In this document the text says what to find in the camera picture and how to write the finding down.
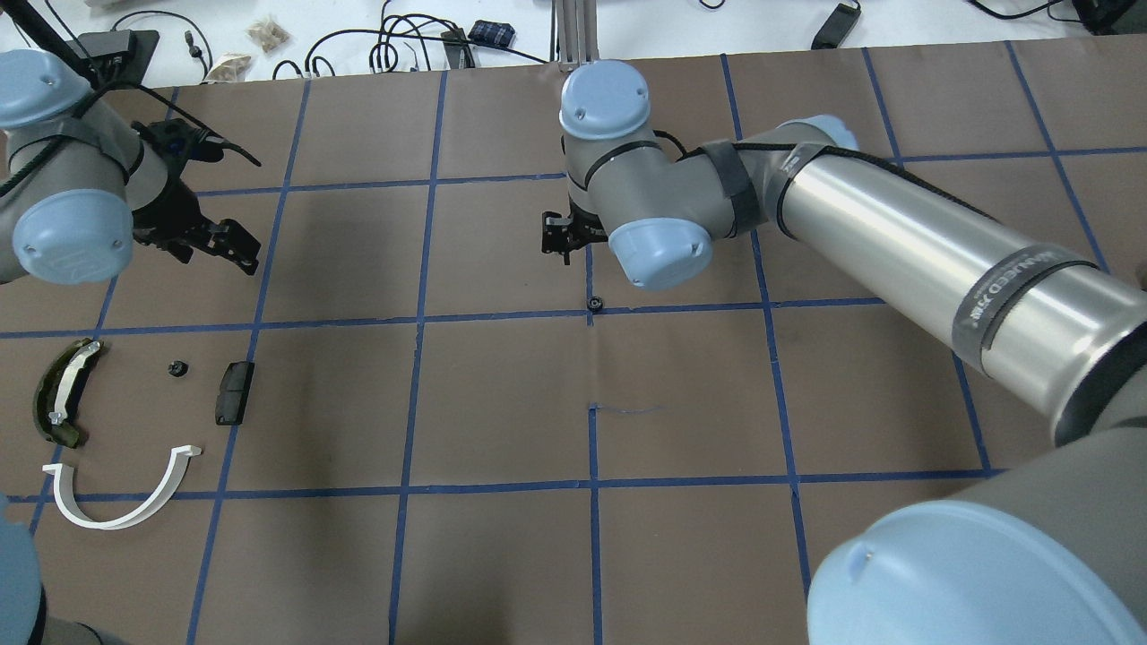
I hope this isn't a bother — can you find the small blue black device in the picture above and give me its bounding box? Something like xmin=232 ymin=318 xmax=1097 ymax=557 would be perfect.
xmin=467 ymin=20 xmax=517 ymax=49

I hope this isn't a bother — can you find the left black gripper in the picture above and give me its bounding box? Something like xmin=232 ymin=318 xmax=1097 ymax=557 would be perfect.
xmin=133 ymin=178 xmax=262 ymax=275

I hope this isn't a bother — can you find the brown packet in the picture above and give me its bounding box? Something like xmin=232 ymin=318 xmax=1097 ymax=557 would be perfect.
xmin=245 ymin=17 xmax=291 ymax=54
xmin=205 ymin=53 xmax=253 ymax=84

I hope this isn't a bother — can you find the white curved plastic piece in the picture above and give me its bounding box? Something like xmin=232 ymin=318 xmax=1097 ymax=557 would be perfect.
xmin=42 ymin=444 xmax=203 ymax=531

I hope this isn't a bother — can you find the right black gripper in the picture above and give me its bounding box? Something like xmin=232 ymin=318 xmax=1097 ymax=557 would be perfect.
xmin=541 ymin=204 xmax=608 ymax=266

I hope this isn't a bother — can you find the green curved brake shoe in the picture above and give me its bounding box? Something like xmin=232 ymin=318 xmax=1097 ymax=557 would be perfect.
xmin=32 ymin=339 xmax=104 ymax=449

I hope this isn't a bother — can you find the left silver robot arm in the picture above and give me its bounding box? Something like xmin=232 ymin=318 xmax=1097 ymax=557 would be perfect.
xmin=1 ymin=49 xmax=262 ymax=286

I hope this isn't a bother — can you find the black power adapter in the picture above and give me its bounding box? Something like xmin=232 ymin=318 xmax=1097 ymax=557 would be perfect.
xmin=810 ymin=1 xmax=863 ymax=50

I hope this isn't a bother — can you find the black brake pad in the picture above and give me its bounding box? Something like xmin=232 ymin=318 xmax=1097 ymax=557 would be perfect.
xmin=213 ymin=362 xmax=255 ymax=427

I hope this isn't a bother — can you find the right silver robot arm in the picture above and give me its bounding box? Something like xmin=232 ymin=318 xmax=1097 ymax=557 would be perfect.
xmin=543 ymin=60 xmax=1146 ymax=644

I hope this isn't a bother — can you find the aluminium frame post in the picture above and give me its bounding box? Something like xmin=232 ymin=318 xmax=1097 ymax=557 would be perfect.
xmin=551 ymin=0 xmax=601 ymax=73

